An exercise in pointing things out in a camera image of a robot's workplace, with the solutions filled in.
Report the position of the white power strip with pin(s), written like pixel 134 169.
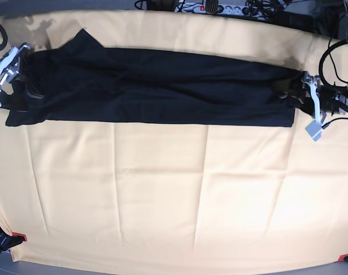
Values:
pixel 234 11

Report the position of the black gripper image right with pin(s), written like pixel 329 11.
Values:
pixel 311 97

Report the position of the yellow table cloth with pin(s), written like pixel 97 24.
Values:
pixel 175 199

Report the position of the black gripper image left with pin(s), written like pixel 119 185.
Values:
pixel 17 71

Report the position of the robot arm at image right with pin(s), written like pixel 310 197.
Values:
pixel 318 53

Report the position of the black box on floor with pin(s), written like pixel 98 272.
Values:
pixel 294 21

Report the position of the wrist camera board image right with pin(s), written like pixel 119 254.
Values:
pixel 314 129

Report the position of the left red black clamp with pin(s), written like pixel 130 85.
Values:
pixel 9 241

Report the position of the dark navy T-shirt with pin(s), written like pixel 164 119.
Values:
pixel 85 81

